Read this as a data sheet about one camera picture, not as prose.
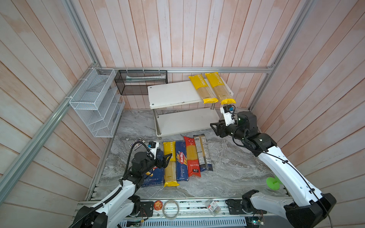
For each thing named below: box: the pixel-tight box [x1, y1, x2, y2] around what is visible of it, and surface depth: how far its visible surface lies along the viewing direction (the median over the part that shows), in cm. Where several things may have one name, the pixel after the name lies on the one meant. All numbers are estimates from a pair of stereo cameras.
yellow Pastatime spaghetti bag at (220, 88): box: [204, 72, 237, 105], surface depth 81 cm
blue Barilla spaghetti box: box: [175, 140, 189, 182], surface depth 89 cm
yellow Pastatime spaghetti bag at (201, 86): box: [188, 74, 219, 105], surface depth 81 cm
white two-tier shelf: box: [147, 77, 234, 138], surface depth 86 cm
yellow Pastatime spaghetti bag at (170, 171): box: [163, 141, 181, 188], surface depth 86 cm
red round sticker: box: [153, 199, 164, 211], surface depth 76 cm
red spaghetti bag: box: [183, 136, 202, 178], surface depth 91 cm
